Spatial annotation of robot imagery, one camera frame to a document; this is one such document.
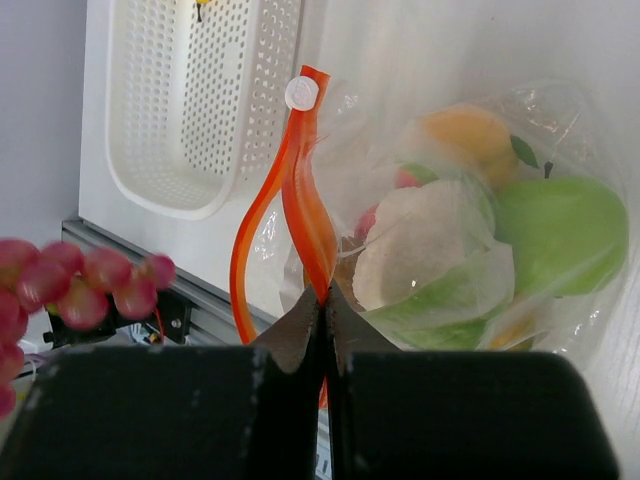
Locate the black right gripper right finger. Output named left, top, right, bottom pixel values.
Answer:
left=324, top=286, right=620, bottom=479

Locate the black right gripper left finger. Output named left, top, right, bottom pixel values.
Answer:
left=1, top=291, right=320, bottom=479

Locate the yellow green mango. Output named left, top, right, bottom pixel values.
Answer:
left=487, top=311, right=538, bottom=352

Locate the white cauliflower with green leaves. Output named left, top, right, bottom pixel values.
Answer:
left=351, top=178, right=515, bottom=350

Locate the red grape bunch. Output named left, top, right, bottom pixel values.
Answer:
left=1, top=237, right=176, bottom=418

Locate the clear zip bag orange zipper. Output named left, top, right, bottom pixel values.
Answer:
left=229, top=66, right=630, bottom=366

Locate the red peach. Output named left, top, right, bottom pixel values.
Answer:
left=354, top=163, right=438, bottom=241

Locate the green apple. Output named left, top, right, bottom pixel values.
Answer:
left=495, top=176, right=629, bottom=297

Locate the orange apricot fruit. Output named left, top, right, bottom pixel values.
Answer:
left=418, top=104, right=519, bottom=190

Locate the yellow pepper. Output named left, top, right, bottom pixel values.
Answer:
left=195, top=0, right=211, bottom=23

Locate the white perforated plastic basket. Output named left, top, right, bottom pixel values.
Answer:
left=106, top=1, right=303, bottom=220

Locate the aluminium mounting rail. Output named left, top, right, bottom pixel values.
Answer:
left=59, top=217, right=331, bottom=351

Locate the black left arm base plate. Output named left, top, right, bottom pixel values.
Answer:
left=42, top=291, right=193, bottom=349

